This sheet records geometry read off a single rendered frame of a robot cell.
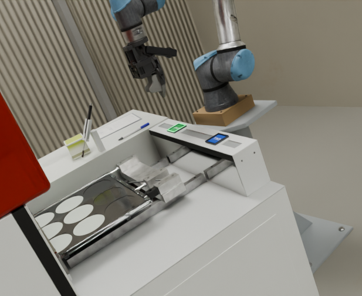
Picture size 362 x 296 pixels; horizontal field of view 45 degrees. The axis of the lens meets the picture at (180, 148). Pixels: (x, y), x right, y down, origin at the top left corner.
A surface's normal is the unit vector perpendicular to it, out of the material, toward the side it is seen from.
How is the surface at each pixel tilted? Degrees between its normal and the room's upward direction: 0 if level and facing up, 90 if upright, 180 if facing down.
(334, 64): 90
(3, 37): 90
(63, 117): 90
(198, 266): 90
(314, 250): 0
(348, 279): 0
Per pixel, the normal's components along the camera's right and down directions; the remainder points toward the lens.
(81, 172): 0.48, 0.17
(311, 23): -0.72, 0.50
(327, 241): -0.35, -0.86
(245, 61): 0.67, 0.16
